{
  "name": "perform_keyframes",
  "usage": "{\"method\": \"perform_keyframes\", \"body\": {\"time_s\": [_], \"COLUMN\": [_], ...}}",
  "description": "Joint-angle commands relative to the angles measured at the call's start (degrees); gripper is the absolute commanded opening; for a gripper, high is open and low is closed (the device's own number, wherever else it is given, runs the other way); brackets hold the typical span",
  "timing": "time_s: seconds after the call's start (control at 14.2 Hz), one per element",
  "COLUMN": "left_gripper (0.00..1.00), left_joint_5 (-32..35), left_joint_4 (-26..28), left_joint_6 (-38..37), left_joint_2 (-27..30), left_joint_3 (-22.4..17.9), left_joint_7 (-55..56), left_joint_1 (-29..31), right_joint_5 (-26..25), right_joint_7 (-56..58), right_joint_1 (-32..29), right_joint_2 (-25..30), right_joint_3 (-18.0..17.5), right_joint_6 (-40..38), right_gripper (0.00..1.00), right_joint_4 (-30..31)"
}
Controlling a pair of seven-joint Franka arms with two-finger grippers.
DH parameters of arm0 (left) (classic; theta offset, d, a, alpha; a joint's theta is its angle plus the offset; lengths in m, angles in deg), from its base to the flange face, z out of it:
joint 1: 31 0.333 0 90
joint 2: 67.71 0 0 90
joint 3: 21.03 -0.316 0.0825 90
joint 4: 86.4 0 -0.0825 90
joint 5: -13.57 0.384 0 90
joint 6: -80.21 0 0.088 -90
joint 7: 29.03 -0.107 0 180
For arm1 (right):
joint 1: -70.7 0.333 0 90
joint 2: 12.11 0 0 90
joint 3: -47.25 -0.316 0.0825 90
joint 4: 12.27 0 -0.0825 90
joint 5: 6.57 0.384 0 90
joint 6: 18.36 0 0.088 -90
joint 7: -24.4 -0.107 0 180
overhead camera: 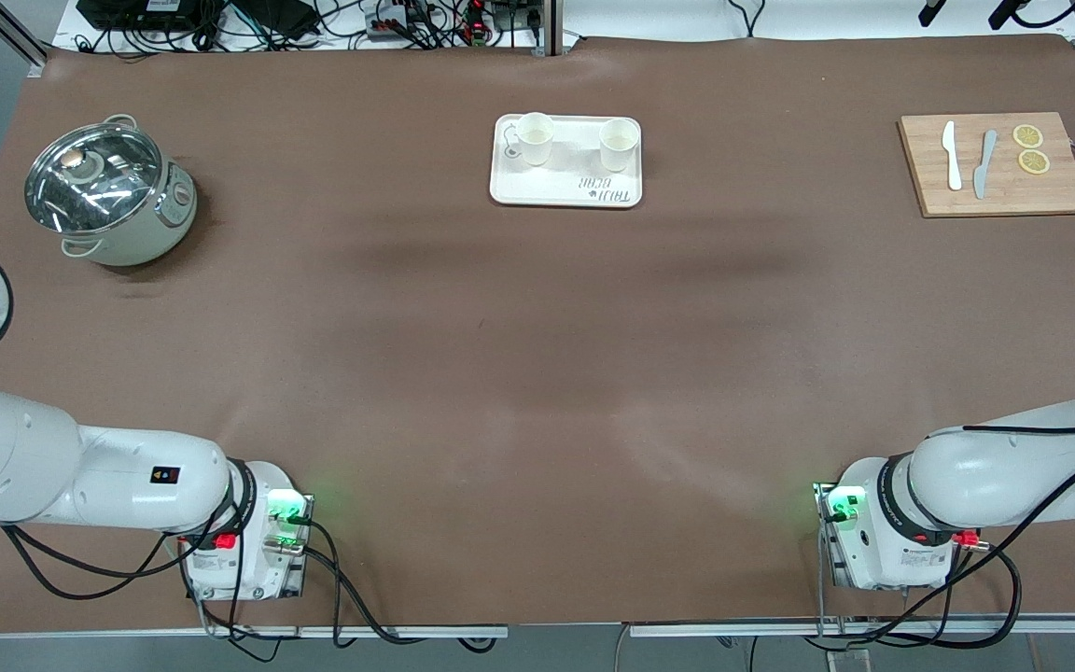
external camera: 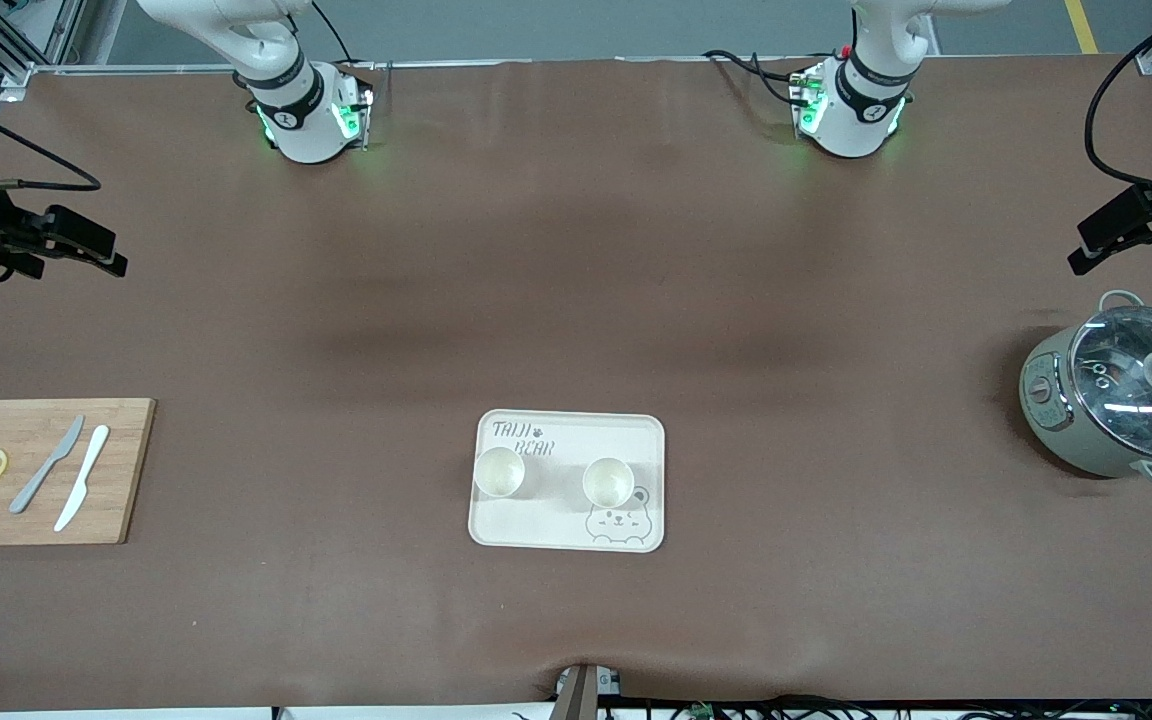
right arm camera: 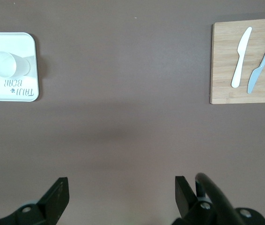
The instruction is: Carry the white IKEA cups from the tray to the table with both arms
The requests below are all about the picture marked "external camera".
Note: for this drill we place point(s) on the white IKEA cup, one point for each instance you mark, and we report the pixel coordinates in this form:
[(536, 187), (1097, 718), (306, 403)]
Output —
[(499, 472), (607, 482)]

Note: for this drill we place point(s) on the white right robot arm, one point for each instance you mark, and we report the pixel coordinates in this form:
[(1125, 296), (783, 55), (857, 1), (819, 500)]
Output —
[(286, 110)]

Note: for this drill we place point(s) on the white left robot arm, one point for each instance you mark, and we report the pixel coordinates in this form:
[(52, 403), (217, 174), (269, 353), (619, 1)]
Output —
[(856, 110)]

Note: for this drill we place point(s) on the glass pot lid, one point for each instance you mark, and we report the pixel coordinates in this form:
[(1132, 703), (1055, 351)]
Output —
[(1126, 390)]

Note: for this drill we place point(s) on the green electric cooking pot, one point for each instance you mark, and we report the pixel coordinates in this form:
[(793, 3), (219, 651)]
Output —
[(1046, 410)]

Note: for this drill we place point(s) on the grey plastic knife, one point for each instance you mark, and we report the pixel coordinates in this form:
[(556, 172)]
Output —
[(46, 465)]

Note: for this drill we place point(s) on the wooden cutting board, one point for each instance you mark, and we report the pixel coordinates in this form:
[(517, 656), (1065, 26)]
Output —
[(126, 470)]

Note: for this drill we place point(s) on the white plastic knife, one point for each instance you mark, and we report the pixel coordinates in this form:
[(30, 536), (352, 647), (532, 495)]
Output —
[(84, 480)]

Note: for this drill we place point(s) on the brown table mat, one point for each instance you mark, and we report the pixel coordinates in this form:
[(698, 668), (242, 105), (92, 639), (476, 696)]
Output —
[(576, 250)]

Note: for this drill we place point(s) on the cream bear print tray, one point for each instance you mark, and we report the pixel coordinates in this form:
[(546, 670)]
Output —
[(546, 520)]

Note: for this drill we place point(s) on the aluminium table edge rail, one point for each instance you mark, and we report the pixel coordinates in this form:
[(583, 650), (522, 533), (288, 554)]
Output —
[(136, 68)]

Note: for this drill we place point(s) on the metal table edge bracket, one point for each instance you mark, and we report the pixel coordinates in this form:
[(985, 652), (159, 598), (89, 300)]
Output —
[(576, 695)]

